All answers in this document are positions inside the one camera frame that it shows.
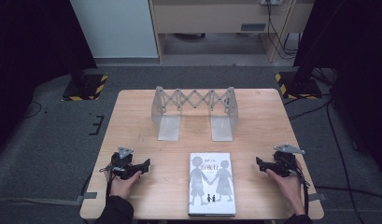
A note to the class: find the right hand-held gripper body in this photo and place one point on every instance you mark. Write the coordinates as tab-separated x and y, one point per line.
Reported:
285	163

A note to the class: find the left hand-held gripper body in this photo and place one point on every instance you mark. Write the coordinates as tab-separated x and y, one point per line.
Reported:
123	166

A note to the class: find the white book with grey figures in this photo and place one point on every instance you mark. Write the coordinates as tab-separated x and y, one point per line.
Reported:
212	183

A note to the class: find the white expandable metal book rack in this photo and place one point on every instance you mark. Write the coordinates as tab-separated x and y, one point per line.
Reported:
195	102

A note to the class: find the person's left hand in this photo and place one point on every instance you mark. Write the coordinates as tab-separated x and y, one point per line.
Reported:
123	185

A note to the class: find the person's right hand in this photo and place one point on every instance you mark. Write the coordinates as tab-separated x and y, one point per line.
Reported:
288	189

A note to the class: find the grey tape strip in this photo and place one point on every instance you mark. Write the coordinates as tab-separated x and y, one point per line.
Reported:
87	196
318	197

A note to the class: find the black stand base striped edge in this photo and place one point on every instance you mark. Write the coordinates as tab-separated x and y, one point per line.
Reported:
86	88
299	87

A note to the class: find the black curtain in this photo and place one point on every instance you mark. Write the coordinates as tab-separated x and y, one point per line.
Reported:
356	46
26	46

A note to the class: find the white cabinet panel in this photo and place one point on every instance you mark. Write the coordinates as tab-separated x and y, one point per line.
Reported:
117	28

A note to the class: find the light wooden desk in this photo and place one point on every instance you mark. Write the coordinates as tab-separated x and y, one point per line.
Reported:
210	15

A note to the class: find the white power strip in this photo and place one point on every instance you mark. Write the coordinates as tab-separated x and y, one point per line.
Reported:
271	2

